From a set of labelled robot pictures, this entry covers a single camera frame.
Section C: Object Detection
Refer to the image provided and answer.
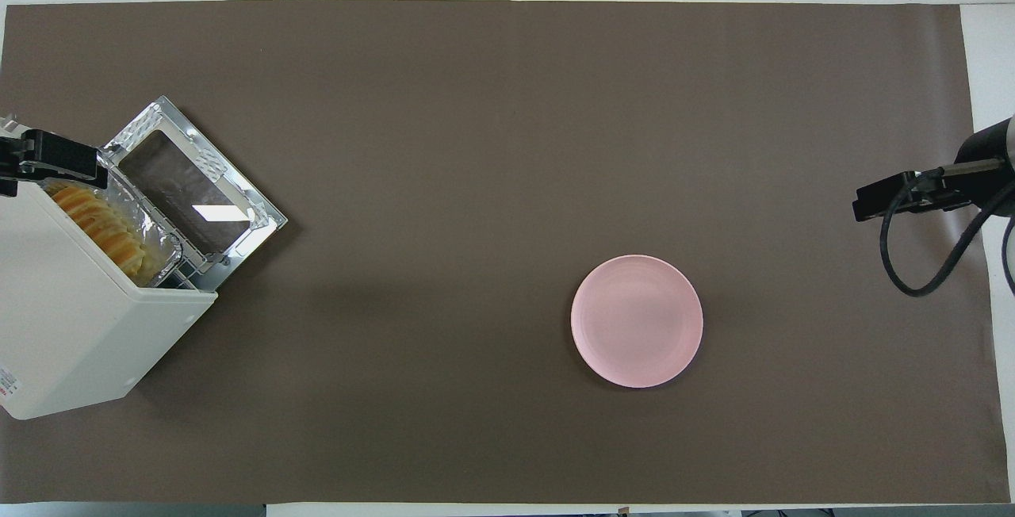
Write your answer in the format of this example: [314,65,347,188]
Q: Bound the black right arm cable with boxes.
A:
[879,172,1015,298]

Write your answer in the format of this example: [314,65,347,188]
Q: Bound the glass oven door silver frame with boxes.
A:
[101,95,288,293]

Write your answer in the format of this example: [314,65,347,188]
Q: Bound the white toaster oven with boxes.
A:
[0,172,219,421]

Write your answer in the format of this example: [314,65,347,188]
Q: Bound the brown table mat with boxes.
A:
[0,0,1012,506]

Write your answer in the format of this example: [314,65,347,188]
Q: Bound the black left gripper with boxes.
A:
[0,130,109,190]

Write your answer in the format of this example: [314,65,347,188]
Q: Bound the pink round plate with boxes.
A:
[571,255,704,389]

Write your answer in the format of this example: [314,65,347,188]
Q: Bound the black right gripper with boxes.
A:
[853,162,976,221]

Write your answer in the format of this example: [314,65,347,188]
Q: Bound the golden sliced bread loaf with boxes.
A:
[49,184,147,276]

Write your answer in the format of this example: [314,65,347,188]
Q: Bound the aluminium foil tray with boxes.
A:
[40,148,187,288]

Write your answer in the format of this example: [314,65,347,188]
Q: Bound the metal oven wire rack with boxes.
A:
[149,254,201,293]

